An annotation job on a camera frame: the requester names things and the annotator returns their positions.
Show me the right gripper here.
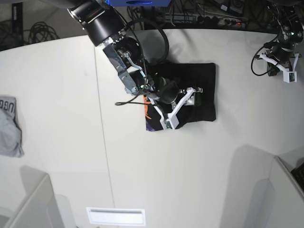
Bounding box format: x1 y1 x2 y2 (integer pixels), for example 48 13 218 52
143 77 204 121

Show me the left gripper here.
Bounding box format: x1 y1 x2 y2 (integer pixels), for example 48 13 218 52
257 45 300 76

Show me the black T-shirt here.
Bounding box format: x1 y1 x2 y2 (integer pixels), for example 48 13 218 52
146 62 216 132

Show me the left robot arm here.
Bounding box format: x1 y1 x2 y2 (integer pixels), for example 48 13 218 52
252 0 304 83

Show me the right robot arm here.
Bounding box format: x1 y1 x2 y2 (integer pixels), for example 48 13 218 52
52 0 203 120

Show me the black keyboard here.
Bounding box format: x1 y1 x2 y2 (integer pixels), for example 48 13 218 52
291 163 304 190

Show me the blue box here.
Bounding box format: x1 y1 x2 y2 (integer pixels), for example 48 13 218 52
105 0 171 7

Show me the white paper label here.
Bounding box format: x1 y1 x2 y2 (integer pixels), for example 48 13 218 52
86 207 146 226

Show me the grey folded garment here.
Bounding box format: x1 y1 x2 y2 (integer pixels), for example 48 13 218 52
0 95 24 158

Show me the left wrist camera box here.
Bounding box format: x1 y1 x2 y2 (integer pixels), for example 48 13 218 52
283 71 297 83

